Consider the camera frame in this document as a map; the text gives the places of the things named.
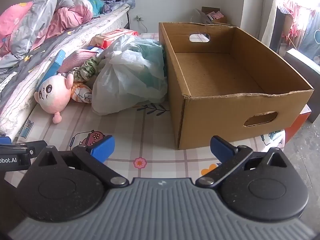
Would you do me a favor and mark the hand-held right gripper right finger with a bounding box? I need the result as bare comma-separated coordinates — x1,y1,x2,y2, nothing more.
195,135,288,188

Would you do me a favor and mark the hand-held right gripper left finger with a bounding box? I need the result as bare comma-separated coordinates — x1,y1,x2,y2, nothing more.
32,135,128,188

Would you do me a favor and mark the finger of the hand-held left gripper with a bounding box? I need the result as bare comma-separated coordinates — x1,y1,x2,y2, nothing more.
0,137,48,156

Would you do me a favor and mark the large cardboard box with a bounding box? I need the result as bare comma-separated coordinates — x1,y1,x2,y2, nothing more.
159,22,314,150

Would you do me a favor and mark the green floral cloth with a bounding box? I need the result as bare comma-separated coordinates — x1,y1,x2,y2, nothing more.
67,57,102,82

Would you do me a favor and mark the blue and white tissue pack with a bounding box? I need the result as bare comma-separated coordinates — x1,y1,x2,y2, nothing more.
36,49,66,92

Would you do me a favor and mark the orange patterned cloth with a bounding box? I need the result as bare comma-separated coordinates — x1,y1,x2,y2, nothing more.
71,82,93,103

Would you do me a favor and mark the bed with embroidered cover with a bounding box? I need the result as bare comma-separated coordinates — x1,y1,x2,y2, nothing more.
0,4,131,135

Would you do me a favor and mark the white plastic bag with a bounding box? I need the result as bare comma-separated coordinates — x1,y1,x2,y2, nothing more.
91,34,168,116

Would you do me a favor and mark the pink round plush toy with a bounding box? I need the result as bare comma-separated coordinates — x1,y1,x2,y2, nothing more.
35,73,75,124

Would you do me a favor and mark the orange box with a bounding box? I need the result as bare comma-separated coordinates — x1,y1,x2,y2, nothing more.
285,105,312,143

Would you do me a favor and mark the red and cream wipes pack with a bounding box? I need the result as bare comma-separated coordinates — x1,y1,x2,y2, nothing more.
90,29,138,50

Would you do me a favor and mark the dark grey box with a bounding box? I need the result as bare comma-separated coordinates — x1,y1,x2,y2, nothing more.
284,49,320,123

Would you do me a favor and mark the small open cardboard box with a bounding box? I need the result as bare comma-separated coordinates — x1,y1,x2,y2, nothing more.
191,7,237,27

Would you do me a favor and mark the pink and grey quilt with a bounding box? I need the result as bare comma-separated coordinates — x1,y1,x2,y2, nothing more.
0,0,94,63

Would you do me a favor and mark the teal patterned pillow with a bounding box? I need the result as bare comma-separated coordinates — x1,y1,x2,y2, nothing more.
86,0,105,15

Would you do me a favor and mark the blue grey hanging garment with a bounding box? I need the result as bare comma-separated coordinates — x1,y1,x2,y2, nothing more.
299,10,320,63

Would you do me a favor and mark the blue purple crumpled cloth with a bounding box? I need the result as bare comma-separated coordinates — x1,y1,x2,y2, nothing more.
104,0,136,14

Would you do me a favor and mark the white curtain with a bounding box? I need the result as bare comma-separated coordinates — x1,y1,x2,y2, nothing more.
261,0,288,48

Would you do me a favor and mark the pink hanging garment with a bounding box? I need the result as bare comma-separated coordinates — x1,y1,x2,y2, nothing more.
276,0,310,38

